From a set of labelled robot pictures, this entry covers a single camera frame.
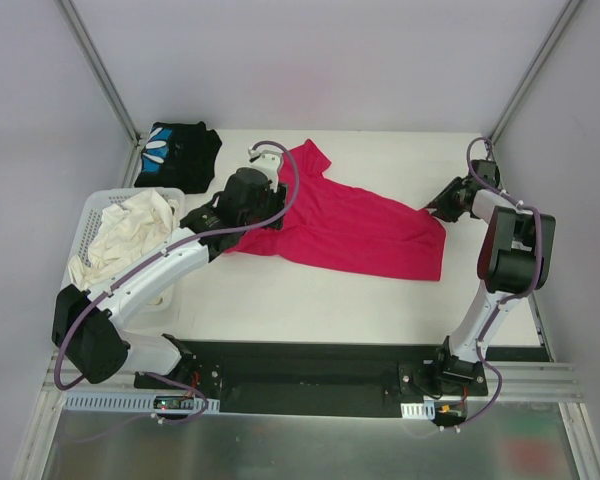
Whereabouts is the pink t shirt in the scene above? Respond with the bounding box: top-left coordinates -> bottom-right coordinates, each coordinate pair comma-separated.
231,139 -> 446,282

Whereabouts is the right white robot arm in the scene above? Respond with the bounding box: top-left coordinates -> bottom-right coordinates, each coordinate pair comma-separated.
423,160 -> 556,398

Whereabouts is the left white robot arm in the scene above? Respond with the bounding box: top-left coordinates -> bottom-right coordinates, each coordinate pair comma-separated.
51,167 -> 299,390

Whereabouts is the black folded t shirt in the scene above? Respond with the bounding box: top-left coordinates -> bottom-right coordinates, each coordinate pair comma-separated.
134,121 -> 222,194

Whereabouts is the cream t shirt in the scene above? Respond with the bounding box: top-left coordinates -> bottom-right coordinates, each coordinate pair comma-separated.
67,188 -> 183,307

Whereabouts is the white plastic laundry basket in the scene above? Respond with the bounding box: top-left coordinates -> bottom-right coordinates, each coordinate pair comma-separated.
57,187 -> 186,316

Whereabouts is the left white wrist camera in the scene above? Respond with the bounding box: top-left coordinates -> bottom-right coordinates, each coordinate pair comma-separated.
248,148 -> 284,191

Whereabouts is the left aluminium frame post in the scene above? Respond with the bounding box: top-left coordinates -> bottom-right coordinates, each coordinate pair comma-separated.
54,0 -> 142,147

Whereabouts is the aluminium frame post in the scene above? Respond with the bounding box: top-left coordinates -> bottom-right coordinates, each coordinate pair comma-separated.
488,0 -> 586,144
54,0 -> 142,147

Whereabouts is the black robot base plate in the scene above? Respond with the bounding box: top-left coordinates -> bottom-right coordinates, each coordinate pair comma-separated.
134,340 -> 488,418

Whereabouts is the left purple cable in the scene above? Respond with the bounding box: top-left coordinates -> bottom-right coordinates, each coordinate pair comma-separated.
52,139 -> 302,426

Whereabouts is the right white cable duct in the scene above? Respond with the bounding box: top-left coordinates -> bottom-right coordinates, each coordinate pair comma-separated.
400,402 -> 435,421

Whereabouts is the white cable duct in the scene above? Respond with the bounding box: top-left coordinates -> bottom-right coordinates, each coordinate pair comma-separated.
400,402 -> 435,421
64,392 -> 220,415

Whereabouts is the right aluminium frame post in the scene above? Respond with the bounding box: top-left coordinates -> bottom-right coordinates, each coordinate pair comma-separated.
488,0 -> 586,144

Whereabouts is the left white cable duct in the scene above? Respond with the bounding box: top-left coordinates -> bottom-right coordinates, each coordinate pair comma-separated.
64,392 -> 220,415

